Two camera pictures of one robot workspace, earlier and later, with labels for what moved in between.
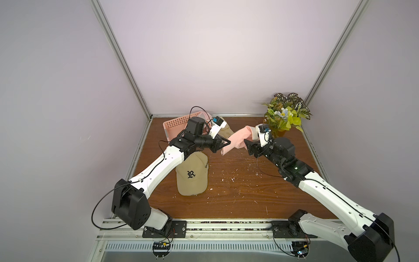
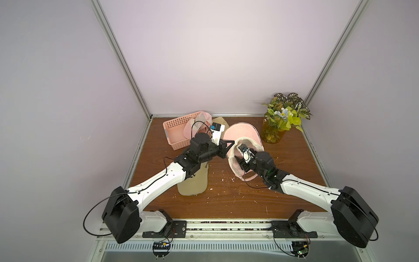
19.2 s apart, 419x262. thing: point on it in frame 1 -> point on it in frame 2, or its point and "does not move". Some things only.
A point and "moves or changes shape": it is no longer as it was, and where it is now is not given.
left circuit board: [161, 249] does not move
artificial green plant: [286, 111] does not move
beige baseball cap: [192, 174] does not move
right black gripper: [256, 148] -> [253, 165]
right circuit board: [300, 249] does not move
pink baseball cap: [237, 139] moves or changes shape
